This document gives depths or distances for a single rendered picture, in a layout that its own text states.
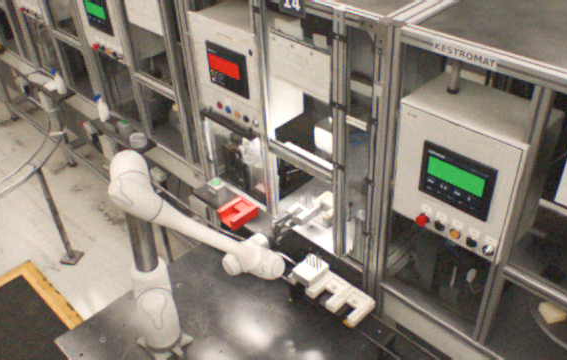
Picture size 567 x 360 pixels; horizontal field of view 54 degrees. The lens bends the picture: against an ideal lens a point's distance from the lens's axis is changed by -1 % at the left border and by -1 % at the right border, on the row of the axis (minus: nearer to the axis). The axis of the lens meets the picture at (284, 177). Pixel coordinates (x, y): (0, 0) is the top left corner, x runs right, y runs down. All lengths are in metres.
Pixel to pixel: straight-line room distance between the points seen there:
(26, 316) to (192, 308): 1.47
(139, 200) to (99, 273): 1.98
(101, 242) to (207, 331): 1.78
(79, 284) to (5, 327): 0.49
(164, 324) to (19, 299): 1.76
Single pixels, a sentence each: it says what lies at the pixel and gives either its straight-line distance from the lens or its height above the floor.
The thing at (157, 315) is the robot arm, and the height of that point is 0.92.
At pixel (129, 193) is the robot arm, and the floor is 1.51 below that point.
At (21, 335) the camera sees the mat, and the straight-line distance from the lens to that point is 3.81.
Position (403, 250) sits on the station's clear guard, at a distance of 2.25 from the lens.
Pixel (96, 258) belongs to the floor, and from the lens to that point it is 4.09.
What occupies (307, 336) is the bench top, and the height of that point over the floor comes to 0.68.
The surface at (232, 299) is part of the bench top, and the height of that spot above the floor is 0.68.
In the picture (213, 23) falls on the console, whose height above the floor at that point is 1.82.
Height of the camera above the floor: 2.71
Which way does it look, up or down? 37 degrees down
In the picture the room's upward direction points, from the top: 3 degrees counter-clockwise
